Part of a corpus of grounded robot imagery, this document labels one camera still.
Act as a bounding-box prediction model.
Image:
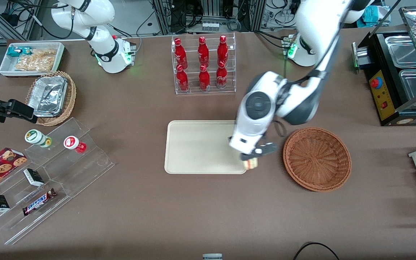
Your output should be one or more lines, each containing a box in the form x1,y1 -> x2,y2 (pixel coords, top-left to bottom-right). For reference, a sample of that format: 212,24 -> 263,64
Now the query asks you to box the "cream rectangular tray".
164,120 -> 248,175

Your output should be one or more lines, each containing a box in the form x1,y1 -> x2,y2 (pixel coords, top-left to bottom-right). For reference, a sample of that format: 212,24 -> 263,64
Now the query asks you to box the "aluminium foil container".
27,75 -> 68,118

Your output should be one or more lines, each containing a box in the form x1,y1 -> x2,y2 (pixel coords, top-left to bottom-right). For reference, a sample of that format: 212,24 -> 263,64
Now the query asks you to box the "oval tan wicker basket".
25,71 -> 77,126

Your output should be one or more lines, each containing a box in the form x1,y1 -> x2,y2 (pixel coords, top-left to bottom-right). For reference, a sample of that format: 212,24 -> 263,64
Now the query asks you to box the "white rectangular snack bin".
0,42 -> 65,77

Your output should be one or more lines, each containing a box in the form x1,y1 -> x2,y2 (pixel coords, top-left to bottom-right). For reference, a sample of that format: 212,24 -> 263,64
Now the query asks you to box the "red-lid drink bottle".
64,136 -> 87,153

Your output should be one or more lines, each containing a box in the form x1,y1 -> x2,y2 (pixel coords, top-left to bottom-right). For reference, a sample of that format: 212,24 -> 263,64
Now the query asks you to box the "snickers chocolate bar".
22,188 -> 57,216

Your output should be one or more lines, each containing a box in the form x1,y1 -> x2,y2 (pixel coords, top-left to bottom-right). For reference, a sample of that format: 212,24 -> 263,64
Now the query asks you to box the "black food warmer machine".
352,5 -> 416,127

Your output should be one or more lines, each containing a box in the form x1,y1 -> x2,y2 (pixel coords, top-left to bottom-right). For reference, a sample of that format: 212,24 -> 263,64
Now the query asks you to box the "red cola bottle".
176,64 -> 189,92
217,35 -> 229,66
199,64 -> 211,91
174,38 -> 188,69
198,36 -> 209,67
216,61 -> 228,89

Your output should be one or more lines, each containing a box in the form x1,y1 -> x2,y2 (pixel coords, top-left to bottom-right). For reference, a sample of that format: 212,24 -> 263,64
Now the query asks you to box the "clear acrylic bottle rack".
171,32 -> 237,95

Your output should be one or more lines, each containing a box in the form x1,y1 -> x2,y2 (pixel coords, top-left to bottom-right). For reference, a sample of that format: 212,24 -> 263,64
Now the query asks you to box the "clear acrylic stepped shelf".
0,117 -> 115,245

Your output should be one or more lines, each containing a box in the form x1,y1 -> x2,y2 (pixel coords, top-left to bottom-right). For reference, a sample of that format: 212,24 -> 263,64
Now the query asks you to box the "round brown wicker basket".
283,127 -> 352,192

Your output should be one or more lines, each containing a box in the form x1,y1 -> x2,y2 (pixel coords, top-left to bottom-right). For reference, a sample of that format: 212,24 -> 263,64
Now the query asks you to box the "clear bag of crackers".
15,49 -> 57,72

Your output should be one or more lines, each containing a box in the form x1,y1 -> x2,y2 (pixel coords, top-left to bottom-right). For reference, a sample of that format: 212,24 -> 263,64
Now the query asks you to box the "green-lid white drink bottle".
25,129 -> 53,148

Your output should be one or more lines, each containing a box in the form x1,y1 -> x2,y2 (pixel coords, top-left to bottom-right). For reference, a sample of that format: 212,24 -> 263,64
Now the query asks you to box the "black cable loop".
293,242 -> 340,260

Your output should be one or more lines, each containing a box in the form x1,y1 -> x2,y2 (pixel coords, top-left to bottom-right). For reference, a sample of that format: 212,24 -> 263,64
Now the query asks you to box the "teal snack packet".
6,46 -> 31,57

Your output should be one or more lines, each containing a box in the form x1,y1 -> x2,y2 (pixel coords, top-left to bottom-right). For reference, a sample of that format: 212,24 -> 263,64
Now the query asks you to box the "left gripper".
229,123 -> 278,161

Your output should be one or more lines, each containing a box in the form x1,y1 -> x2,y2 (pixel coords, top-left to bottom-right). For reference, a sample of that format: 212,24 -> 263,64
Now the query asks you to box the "aluminium frame rack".
150,0 -> 266,35

